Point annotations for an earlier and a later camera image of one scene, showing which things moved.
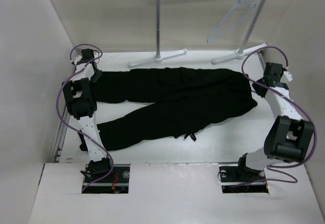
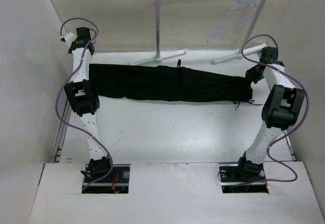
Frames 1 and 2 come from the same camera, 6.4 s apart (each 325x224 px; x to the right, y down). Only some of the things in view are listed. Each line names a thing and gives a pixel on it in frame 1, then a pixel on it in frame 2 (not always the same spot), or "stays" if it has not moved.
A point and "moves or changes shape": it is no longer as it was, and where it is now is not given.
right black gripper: (262, 78) -> (250, 74)
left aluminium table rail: (57, 153) stays
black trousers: (186, 99) moves or changes shape
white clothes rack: (241, 53) stays
